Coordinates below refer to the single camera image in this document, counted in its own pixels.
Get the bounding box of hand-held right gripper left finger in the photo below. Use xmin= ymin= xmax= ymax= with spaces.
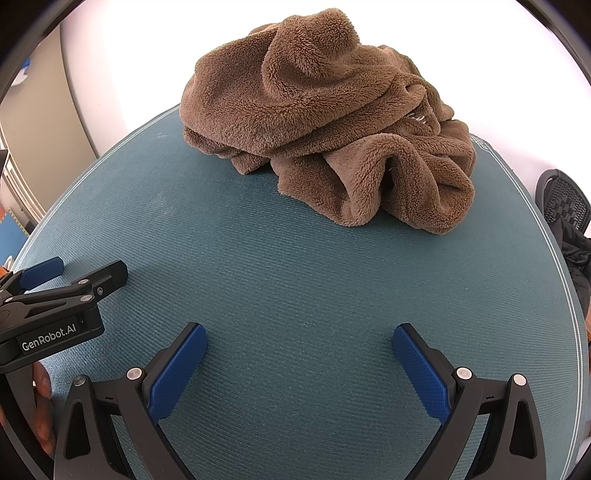
xmin=54 ymin=322 xmax=208 ymax=480

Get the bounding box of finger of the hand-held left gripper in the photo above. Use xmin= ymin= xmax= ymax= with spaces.
xmin=0 ymin=257 xmax=65 ymax=297
xmin=0 ymin=260 xmax=129 ymax=331

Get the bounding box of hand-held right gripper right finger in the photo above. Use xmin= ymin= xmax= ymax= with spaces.
xmin=392 ymin=323 xmax=548 ymax=480

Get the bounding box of brown fleece sweater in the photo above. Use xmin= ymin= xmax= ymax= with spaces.
xmin=179 ymin=7 xmax=477 ymax=236

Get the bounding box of person's left hand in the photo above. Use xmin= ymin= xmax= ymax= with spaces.
xmin=31 ymin=361 xmax=57 ymax=457

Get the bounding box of blue foam mat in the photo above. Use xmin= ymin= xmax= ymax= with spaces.
xmin=0 ymin=212 xmax=34 ymax=265

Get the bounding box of teal table mat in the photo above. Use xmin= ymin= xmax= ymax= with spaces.
xmin=7 ymin=104 xmax=589 ymax=480

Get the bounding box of beige cabinet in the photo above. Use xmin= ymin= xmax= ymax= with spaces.
xmin=0 ymin=21 xmax=100 ymax=232

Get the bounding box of black jacket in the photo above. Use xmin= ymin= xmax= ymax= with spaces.
xmin=551 ymin=217 xmax=591 ymax=333

